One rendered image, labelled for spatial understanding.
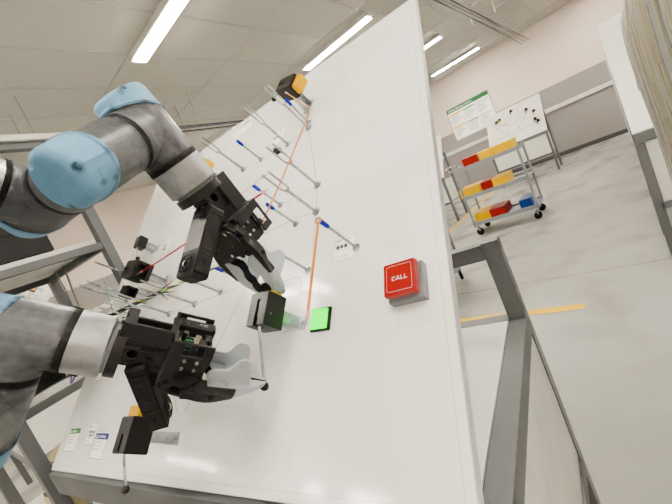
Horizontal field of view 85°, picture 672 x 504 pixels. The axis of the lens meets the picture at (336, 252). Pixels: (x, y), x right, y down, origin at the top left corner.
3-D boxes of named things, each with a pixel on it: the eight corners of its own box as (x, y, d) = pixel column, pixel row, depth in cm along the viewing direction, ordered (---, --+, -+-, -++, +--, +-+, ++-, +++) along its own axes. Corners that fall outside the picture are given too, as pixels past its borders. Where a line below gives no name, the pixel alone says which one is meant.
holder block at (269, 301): (264, 333, 61) (245, 326, 59) (269, 301, 64) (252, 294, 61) (281, 330, 59) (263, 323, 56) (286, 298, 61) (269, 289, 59)
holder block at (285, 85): (290, 108, 103) (267, 85, 97) (318, 97, 95) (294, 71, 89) (285, 121, 101) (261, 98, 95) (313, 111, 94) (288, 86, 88)
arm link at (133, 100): (74, 119, 46) (119, 101, 53) (139, 190, 51) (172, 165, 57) (108, 86, 43) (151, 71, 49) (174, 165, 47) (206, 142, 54)
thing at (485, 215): (547, 208, 503) (520, 134, 490) (543, 218, 464) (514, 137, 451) (476, 228, 565) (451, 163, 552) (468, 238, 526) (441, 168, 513)
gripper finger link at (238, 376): (280, 371, 52) (216, 359, 48) (264, 403, 53) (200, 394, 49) (276, 357, 55) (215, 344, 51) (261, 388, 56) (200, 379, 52)
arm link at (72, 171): (54, 233, 43) (116, 191, 52) (107, 198, 38) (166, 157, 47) (-7, 178, 40) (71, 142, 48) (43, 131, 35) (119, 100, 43)
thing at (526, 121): (560, 169, 766) (534, 93, 746) (503, 188, 842) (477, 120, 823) (563, 163, 820) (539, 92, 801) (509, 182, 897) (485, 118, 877)
